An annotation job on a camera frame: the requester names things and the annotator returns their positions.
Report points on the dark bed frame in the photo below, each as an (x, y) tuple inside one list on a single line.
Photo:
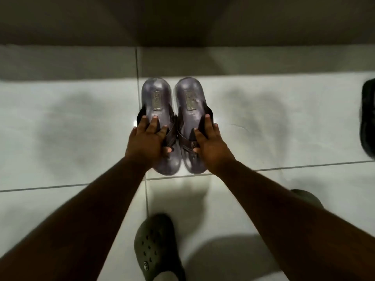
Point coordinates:
[(175, 20)]

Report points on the black flip-flop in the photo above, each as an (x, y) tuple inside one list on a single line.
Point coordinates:
[(368, 119)]

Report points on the person's left hand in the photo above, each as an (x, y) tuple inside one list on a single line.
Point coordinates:
[(145, 143)]

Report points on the dark green left clog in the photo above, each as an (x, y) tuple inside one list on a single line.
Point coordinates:
[(155, 245)]

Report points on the beige left trouser leg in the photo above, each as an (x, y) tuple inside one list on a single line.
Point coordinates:
[(164, 277)]

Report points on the person's left forearm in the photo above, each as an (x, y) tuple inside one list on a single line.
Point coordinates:
[(82, 225)]

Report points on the dark green right clog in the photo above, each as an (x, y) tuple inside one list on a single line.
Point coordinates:
[(309, 196)]

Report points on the dark green clog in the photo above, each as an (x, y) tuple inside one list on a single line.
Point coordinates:
[(155, 245), (309, 196)]

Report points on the person's right hand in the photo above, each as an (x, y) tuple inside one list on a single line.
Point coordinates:
[(214, 149)]

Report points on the person's right forearm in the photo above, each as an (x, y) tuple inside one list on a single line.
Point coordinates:
[(293, 225)]

